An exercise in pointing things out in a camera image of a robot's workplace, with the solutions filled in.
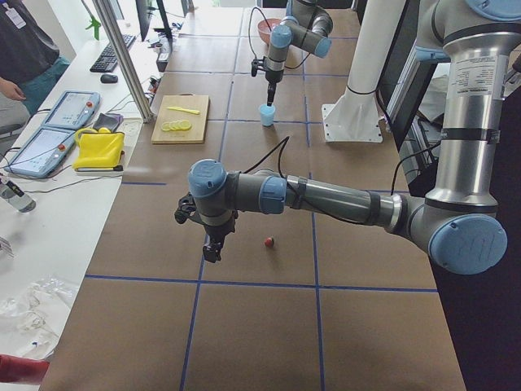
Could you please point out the black monitor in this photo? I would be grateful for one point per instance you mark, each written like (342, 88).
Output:
(145, 11)

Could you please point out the wooden cutting board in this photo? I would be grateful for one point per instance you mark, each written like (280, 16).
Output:
(195, 134)

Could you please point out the teach pendant upper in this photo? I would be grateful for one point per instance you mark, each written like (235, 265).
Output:
(73, 110)

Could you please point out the light blue cup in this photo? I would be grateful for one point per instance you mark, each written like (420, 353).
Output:
(267, 113)

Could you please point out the yellow cloth bag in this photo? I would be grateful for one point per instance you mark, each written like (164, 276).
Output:
(99, 150)

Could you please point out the yellow plastic knife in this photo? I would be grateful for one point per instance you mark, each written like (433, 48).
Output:
(186, 110)

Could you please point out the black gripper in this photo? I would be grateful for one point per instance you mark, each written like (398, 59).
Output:
(271, 77)
(219, 232)

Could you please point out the plastic water bottle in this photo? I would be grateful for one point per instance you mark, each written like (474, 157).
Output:
(14, 196)

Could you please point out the black keyboard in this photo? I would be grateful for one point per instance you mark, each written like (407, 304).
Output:
(107, 60)

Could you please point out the teach pendant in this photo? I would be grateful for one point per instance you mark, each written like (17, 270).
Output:
(42, 153)
(73, 110)

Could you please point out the teach pendant lower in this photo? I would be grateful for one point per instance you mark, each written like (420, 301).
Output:
(42, 153)

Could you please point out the black computer mouse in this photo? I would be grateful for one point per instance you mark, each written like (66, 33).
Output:
(108, 78)

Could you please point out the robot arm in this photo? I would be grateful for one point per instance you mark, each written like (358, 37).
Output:
(306, 26)
(454, 223)

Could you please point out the person in dark shirt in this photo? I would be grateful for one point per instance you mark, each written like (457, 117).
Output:
(31, 63)

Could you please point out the red strawberry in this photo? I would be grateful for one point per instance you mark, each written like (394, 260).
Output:
(269, 242)

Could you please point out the pink bowl with ice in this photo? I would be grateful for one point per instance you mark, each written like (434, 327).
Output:
(265, 27)

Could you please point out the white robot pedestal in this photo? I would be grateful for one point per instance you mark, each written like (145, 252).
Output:
(378, 27)

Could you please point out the aluminium frame post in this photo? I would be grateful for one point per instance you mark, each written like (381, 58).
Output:
(111, 27)

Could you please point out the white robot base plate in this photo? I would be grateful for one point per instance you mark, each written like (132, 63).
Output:
(345, 123)

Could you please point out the clear plastic bag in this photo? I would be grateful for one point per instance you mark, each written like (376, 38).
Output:
(33, 321)

